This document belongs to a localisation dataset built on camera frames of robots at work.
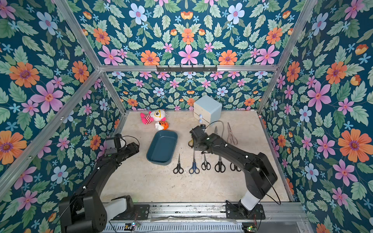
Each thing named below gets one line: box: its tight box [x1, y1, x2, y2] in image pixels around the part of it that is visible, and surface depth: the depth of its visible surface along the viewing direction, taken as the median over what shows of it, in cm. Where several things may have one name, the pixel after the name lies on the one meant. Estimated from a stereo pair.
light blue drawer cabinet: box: [193, 95, 223, 124], surface depth 107 cm
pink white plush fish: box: [140, 109, 170, 125], surface depth 110 cm
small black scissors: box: [172, 153, 185, 174], surface depth 90 cm
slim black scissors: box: [201, 153, 212, 171], surface depth 92 cm
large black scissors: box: [214, 155, 226, 173], surface depth 92 cm
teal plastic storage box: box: [146, 129, 179, 166], surface depth 96 cm
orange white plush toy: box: [154, 120, 170, 131], surface depth 107 cm
